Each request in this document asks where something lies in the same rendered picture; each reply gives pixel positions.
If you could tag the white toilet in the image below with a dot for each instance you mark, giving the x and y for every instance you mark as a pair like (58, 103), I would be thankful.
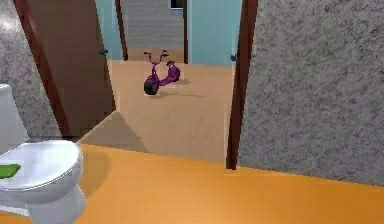
(43, 170)

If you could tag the green flat object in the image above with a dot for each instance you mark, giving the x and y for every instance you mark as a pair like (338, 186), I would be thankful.
(7, 170)

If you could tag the purple toy scooter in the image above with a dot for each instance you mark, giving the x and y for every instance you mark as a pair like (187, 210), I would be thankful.
(160, 78)

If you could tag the brown room door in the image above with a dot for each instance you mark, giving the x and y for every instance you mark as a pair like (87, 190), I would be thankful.
(73, 66)

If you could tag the dark window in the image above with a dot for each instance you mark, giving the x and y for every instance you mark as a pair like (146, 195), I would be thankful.
(177, 3)

